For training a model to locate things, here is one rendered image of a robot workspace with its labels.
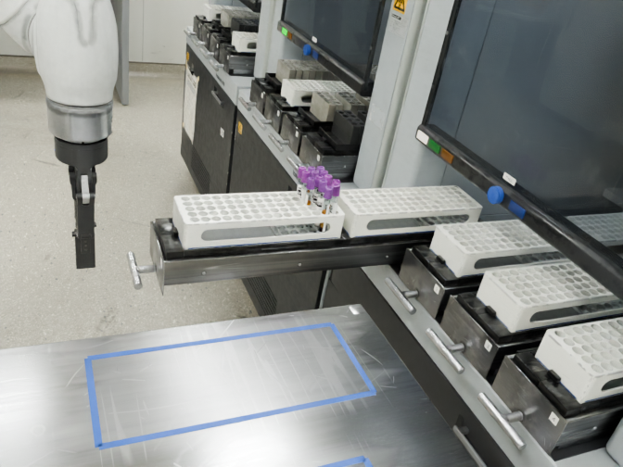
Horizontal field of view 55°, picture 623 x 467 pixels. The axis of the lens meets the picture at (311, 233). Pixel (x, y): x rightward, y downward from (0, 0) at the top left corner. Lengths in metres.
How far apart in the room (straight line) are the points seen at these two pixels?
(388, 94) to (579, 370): 0.74
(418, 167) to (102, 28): 0.71
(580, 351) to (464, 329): 0.19
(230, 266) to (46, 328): 1.19
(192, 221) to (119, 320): 1.19
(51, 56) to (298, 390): 0.54
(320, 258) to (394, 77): 0.47
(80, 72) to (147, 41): 3.71
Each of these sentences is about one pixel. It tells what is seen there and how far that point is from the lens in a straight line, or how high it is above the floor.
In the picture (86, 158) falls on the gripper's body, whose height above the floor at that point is 0.98.
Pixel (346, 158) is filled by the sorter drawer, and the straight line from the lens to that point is 1.51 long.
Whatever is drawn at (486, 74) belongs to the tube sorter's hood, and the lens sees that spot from 1.10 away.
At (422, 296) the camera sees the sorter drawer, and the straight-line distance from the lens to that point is 1.13.
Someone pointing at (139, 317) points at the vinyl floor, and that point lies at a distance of 2.17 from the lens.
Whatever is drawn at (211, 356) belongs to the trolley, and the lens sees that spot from 0.81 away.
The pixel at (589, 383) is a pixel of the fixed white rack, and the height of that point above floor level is 0.85.
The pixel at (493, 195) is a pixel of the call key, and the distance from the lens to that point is 1.03.
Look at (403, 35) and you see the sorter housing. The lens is 1.35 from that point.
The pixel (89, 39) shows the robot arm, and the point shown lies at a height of 1.15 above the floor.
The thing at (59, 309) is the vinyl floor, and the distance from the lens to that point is 2.22.
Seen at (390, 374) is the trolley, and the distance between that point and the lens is 0.84.
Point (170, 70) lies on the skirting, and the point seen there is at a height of 0.04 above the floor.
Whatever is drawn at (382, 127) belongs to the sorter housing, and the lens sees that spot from 1.40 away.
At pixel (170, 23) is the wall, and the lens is 4.57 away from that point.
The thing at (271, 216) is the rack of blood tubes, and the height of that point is 0.86.
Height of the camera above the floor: 1.37
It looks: 30 degrees down
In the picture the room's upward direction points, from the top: 11 degrees clockwise
